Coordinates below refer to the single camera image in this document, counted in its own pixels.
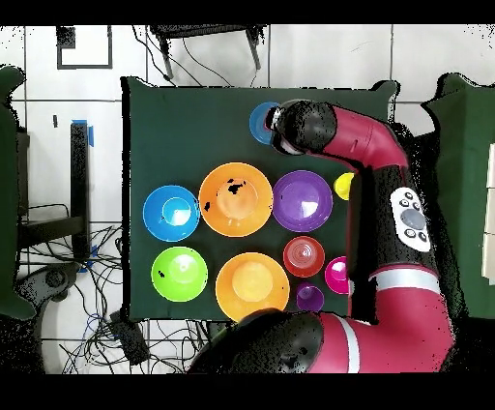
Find black metal stand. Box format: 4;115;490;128
148;24;268;80

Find bundle of floor cables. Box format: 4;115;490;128
18;202;210;374

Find black power strip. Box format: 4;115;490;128
108;310;151;366

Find grey pedestal foot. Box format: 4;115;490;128
15;262;82;310

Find dark green tablecloth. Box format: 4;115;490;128
121;75;399;324

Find yellow cup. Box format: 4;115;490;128
333;172;355;202

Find wide purple bowl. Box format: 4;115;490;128
272;169;335;234

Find black beam with blue tape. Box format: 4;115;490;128
16;119;95;264

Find small red-orange bowl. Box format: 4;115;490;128
282;235;327;279

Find purple cup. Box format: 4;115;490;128
295;280;326;313

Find opaque blue bowl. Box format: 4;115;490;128
141;184;201;244

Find green bowl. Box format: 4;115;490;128
150;246;209;304

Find neighbouring green table cloth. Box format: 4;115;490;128
419;73;495;322
0;65;38;320

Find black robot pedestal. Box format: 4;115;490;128
204;320;243;349

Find small translucent blue bowl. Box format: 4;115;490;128
248;101;281;146

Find pink bowl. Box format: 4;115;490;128
324;255;351;296

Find large orange bowl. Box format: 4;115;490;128
197;161;275;238
215;251;291;323

